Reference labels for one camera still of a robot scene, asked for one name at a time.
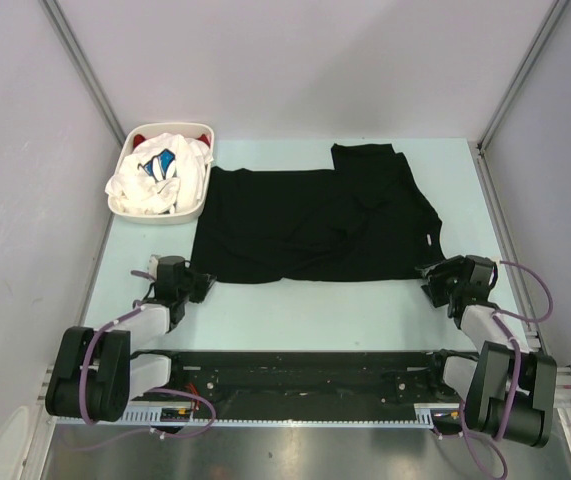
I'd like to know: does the white t shirt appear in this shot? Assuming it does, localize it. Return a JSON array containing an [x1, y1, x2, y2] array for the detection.
[[105, 134, 213, 217]]

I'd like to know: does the red t shirt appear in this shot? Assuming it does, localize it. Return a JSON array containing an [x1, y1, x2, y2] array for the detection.
[[132, 132, 212, 150]]

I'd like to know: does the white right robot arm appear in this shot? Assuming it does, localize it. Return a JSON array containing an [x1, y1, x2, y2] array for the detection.
[[419, 255, 557, 448]]

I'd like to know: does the right aluminium frame post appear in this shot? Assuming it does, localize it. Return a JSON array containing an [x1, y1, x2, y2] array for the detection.
[[477, 0, 571, 151]]

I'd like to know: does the aluminium frame post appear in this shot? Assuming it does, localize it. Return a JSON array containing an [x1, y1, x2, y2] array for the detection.
[[38, 0, 126, 146], [477, 0, 571, 151]]

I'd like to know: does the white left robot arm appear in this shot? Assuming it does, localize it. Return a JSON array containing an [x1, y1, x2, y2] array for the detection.
[[45, 255, 216, 425]]

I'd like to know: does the left aluminium frame post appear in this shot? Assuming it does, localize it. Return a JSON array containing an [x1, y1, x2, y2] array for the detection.
[[38, 0, 126, 146]]

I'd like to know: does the white plastic laundry basket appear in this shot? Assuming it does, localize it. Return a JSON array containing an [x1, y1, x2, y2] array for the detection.
[[105, 122, 215, 225]]

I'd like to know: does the slotted white cable duct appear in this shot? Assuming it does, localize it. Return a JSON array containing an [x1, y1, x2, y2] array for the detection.
[[58, 404, 439, 429]]

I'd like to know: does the black t shirt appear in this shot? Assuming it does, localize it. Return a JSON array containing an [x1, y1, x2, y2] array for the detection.
[[191, 144, 445, 284]]

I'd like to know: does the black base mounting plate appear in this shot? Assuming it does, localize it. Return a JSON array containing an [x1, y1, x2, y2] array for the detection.
[[143, 351, 459, 412]]

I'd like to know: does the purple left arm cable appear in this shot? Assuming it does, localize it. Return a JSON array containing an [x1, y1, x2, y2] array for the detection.
[[77, 269, 219, 451]]

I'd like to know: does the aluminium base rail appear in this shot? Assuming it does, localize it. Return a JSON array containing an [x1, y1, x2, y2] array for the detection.
[[36, 366, 571, 409]]

